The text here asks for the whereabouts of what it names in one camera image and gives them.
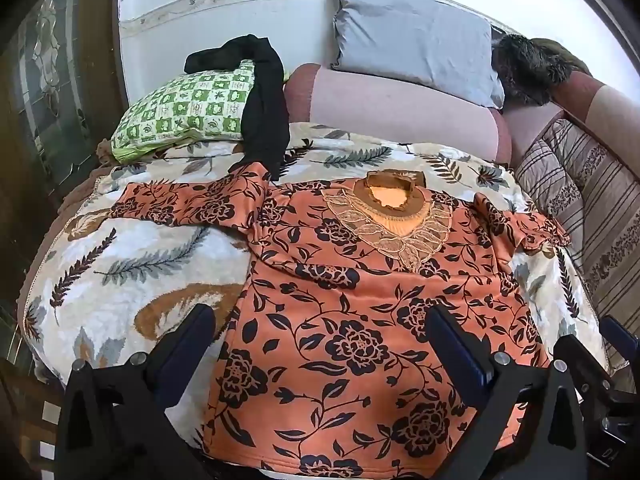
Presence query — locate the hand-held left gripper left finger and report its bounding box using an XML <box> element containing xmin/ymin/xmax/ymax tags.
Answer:
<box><xmin>54</xmin><ymin>303</ymin><xmax>217</xmax><ymax>480</ymax></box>

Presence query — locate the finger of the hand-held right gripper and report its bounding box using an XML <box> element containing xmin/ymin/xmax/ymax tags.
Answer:
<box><xmin>553</xmin><ymin>334</ymin><xmax>618</xmax><ymax>412</ymax></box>
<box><xmin>599</xmin><ymin>315</ymin><xmax>640</xmax><ymax>362</ymax></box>

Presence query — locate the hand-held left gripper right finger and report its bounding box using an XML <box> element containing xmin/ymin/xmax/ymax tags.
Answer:
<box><xmin>425</xmin><ymin>305</ymin><xmax>589</xmax><ymax>480</ymax></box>

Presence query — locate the orange black floral blouse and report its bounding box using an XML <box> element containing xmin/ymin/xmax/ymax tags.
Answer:
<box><xmin>107</xmin><ymin>162</ymin><xmax>571</xmax><ymax>478</ymax></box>

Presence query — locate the leaf print fleece blanket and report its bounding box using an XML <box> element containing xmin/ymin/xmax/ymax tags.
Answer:
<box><xmin>20</xmin><ymin>122</ymin><xmax>616</xmax><ymax>480</ymax></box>

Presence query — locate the green checked pillow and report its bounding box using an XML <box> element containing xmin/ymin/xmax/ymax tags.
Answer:
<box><xmin>110</xmin><ymin>59</ymin><xmax>291</xmax><ymax>163</ymax></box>

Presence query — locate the black garment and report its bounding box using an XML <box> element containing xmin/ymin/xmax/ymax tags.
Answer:
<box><xmin>184</xmin><ymin>35</ymin><xmax>292</xmax><ymax>181</ymax></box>

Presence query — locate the pink bolster pillow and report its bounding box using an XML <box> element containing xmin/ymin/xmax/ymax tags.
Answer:
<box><xmin>283</xmin><ymin>63</ymin><xmax>513</xmax><ymax>166</ymax></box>

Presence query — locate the pink maroon bolster cushion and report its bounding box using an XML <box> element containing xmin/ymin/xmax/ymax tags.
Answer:
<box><xmin>550</xmin><ymin>71</ymin><xmax>640</xmax><ymax>171</ymax></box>

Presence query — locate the stained glass door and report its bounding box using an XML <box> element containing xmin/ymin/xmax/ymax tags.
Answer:
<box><xmin>7</xmin><ymin>0</ymin><xmax>122</xmax><ymax>211</ymax></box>

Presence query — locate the grey pillow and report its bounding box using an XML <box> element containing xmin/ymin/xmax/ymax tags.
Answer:
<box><xmin>330</xmin><ymin>0</ymin><xmax>506</xmax><ymax>110</ymax></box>

